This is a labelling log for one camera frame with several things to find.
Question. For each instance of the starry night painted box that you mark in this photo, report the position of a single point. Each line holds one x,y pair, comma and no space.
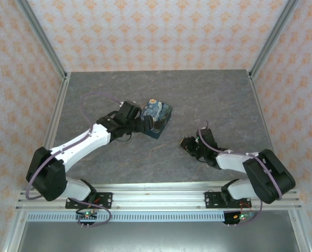
159,111

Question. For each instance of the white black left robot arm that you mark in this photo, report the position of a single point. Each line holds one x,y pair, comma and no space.
79,144

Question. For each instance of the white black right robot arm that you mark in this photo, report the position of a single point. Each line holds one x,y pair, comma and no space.
231,160

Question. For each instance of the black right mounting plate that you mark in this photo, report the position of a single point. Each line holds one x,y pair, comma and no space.
213,200

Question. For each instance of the black mounting plate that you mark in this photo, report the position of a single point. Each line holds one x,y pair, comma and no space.
104,200
213,200

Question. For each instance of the circuit board with green LED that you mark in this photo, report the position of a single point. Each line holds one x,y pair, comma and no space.
87,215
241,217

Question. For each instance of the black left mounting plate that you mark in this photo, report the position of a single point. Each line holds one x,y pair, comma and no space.
104,200

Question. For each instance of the grey metal panel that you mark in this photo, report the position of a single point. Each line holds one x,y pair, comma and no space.
158,239

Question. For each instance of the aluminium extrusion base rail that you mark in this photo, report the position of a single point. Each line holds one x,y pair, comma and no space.
158,195

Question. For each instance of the aluminium table side rail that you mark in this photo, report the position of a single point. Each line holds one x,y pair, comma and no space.
269,131
58,107

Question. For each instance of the aluminium frame post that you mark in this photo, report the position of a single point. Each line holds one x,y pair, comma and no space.
270,39
45,39

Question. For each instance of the aluminium lower frame rail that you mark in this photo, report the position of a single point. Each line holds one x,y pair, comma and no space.
300,236
12,236

